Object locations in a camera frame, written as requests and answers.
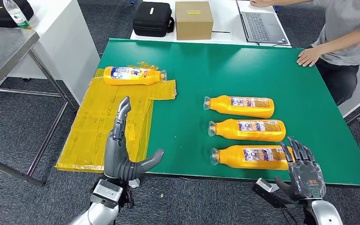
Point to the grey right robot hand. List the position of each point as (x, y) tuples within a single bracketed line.
[(307, 183)]

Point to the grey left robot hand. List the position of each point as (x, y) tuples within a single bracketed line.
[(116, 161)]

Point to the person's left hand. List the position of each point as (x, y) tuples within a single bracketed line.
[(309, 57)]

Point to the person's right hand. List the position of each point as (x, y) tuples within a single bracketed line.
[(260, 2)]

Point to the orange detergent bottle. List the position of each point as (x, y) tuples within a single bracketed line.
[(226, 130), (130, 76), (223, 105), (229, 156)]

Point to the clear plastic water bottle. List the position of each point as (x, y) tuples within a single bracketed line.
[(16, 14)]

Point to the grey laptop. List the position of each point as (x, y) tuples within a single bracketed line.
[(260, 28)]

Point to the white table foot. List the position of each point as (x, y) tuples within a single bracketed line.
[(135, 183)]

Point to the person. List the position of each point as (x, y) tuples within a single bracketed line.
[(338, 31)]

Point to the yellow taped cardboard sheet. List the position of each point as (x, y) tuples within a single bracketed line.
[(90, 130)]

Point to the brown cardboard box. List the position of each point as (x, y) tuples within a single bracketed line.
[(194, 26)]

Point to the white table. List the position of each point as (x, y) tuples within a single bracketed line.
[(71, 46)]

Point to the steel table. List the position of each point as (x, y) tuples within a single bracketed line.
[(3, 52)]

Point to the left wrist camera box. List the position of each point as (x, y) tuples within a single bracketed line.
[(105, 192)]

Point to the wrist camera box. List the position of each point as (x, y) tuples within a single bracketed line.
[(105, 192), (262, 186)]

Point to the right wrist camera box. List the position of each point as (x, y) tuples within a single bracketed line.
[(262, 186)]

